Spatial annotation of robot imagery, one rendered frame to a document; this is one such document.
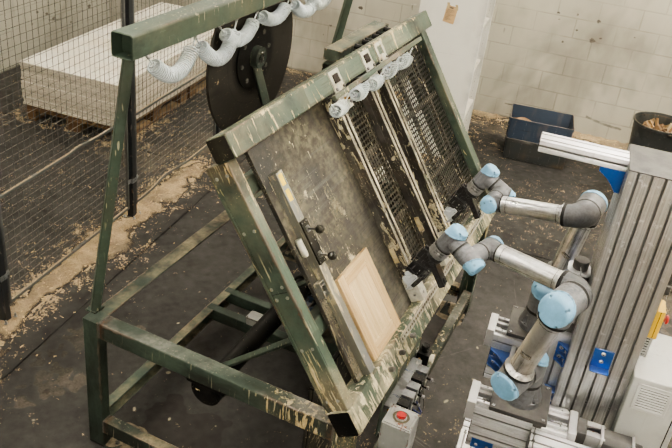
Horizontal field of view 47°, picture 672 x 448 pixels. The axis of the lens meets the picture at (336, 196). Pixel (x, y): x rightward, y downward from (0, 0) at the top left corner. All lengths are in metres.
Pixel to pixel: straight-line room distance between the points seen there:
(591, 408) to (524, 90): 5.56
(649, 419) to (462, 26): 4.42
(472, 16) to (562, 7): 1.56
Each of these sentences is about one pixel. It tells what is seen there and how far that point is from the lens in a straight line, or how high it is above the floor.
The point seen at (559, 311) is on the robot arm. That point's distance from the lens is 2.67.
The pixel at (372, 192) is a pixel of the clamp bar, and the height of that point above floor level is 1.41.
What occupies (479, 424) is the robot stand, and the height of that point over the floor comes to 0.89.
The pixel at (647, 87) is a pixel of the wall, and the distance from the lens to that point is 8.46.
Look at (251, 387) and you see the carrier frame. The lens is 3.37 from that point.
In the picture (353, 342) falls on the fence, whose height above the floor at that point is 1.03.
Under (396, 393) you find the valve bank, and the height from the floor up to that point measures 0.74.
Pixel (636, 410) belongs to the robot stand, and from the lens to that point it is 3.30.
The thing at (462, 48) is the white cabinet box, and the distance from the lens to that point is 7.01.
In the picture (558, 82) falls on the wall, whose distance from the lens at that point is 8.46.
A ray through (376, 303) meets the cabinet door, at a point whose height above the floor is 1.04.
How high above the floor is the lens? 3.11
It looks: 29 degrees down
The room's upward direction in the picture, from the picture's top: 7 degrees clockwise
